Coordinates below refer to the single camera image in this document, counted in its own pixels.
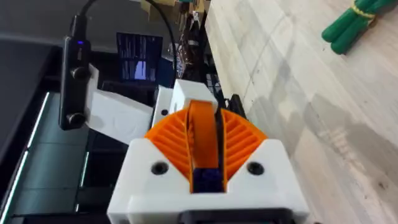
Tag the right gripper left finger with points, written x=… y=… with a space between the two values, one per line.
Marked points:
x=146 y=174

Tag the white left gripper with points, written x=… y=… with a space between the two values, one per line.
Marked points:
x=118 y=115

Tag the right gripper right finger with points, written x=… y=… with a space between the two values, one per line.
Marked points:
x=264 y=183

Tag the green vegetable bundle toy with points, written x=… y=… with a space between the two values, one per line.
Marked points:
x=351 y=26

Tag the dark computer screen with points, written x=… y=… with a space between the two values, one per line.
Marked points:
x=139 y=57

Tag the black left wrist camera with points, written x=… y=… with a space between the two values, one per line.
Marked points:
x=74 y=77

